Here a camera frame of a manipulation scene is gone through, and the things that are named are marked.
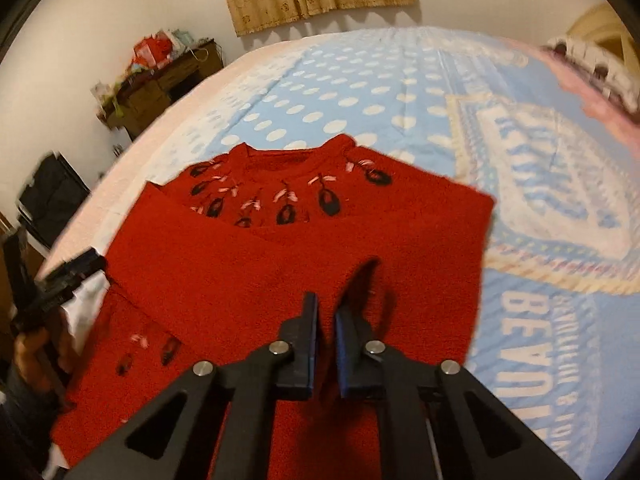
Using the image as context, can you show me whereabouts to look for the red knit sweater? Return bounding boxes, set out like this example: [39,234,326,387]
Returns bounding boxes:
[53,135,495,479]

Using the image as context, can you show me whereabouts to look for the person's left hand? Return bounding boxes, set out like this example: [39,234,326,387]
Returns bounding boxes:
[13,309,79,400]

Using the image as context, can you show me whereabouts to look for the blue polka dot bedspread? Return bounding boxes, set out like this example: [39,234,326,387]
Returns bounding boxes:
[52,27,639,479]

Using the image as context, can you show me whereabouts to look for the dark wooden desk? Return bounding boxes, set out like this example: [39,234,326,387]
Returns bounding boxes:
[96,40,224,141]

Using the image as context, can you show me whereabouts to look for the red gift bag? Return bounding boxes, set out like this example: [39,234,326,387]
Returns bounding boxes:
[131,34,174,70]

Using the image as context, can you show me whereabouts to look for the pink quilt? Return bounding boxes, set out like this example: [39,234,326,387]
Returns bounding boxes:
[520,46,639,164]

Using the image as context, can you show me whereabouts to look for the white patterned pillow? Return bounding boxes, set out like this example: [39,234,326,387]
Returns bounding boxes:
[542,36,639,124]

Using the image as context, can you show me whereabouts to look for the cream wooden headboard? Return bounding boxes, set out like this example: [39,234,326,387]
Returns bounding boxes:
[567,3,638,63]

